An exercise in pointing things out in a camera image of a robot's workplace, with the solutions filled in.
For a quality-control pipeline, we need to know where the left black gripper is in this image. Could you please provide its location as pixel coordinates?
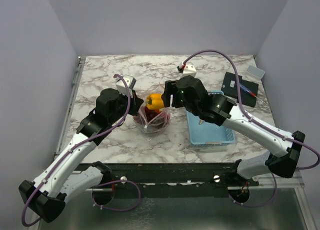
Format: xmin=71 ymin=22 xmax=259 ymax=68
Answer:
xmin=109 ymin=89 xmax=144 ymax=125

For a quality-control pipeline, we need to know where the yellow bell pepper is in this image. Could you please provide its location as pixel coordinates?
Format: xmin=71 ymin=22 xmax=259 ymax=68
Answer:
xmin=146 ymin=93 xmax=165 ymax=110

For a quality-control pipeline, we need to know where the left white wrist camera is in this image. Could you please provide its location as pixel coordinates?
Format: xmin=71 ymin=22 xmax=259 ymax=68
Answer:
xmin=114 ymin=75 xmax=137 ymax=98

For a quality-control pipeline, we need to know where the light blue plastic basket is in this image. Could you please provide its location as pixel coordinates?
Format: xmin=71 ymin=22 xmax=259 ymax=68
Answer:
xmin=186 ymin=90 xmax=236 ymax=148

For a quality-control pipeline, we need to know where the red grape bunch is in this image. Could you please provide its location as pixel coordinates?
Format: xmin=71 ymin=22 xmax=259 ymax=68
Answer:
xmin=142 ymin=107 xmax=170 ymax=129

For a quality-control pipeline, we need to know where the clear pink zip bag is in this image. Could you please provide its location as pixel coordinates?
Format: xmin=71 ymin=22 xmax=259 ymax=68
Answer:
xmin=132 ymin=84 xmax=172 ymax=137

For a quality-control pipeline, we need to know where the aluminium side rail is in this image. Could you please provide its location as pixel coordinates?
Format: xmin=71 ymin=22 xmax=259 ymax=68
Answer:
xmin=54 ymin=56 xmax=86 ymax=158

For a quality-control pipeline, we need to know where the blue red screwdriver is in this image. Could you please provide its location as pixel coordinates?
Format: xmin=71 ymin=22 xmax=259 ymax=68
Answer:
xmin=239 ymin=84 xmax=266 ymax=104

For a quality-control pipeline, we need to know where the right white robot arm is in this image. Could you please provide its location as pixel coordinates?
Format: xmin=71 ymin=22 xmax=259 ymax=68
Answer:
xmin=161 ymin=75 xmax=305 ymax=186

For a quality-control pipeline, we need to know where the clear plastic lid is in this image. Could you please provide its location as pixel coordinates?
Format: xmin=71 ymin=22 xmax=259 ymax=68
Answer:
xmin=245 ymin=65 xmax=265 ymax=80

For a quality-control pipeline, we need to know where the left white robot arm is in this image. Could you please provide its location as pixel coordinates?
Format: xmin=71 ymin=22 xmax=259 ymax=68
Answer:
xmin=18 ymin=88 xmax=144 ymax=223

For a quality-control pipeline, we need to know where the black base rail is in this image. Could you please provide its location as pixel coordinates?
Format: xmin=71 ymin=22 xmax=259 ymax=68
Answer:
xmin=93 ymin=162 xmax=258 ymax=199

